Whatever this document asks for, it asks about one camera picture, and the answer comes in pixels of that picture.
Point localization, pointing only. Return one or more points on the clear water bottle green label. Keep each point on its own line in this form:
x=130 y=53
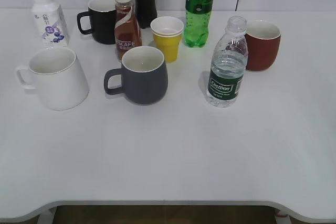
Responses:
x=228 y=64

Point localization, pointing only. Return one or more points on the white ceramic mug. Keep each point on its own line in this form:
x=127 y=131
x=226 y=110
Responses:
x=57 y=77

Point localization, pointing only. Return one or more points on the grey ceramic mug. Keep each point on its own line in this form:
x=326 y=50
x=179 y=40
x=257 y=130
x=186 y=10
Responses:
x=144 y=78

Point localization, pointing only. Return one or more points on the black ceramic mug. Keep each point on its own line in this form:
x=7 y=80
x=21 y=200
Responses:
x=102 y=15

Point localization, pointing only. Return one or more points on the yellow paper cup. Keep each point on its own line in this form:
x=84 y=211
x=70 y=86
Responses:
x=167 y=34

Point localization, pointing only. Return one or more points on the brown Nescafe coffee bottle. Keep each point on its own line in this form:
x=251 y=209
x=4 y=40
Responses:
x=127 y=31

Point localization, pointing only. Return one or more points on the red ceramic cup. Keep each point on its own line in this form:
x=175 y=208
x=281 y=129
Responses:
x=263 y=41

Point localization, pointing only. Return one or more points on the green soda bottle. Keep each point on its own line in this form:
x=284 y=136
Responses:
x=198 y=13

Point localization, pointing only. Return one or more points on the white blueberry yogurt carton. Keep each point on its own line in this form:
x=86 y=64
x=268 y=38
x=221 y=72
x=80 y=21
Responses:
x=50 y=22

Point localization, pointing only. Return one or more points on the white table leg right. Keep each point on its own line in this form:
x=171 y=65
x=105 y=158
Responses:
x=281 y=217

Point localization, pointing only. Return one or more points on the white table leg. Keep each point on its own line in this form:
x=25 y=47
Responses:
x=47 y=216
x=281 y=217

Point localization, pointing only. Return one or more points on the white table leg left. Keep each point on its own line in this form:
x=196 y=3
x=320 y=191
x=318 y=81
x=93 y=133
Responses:
x=47 y=216

